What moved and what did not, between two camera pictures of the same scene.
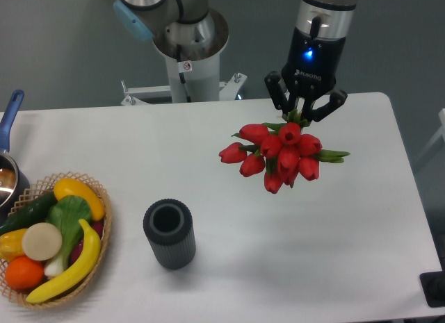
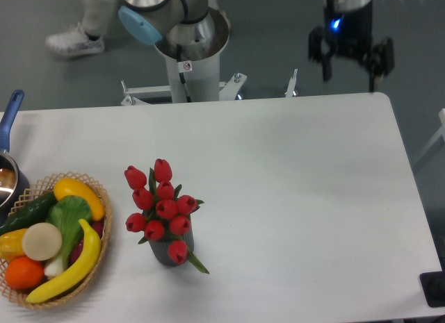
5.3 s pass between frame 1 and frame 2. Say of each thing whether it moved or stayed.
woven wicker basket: stayed
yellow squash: stayed
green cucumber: stayed
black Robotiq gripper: moved
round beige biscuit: stayed
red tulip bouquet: moved
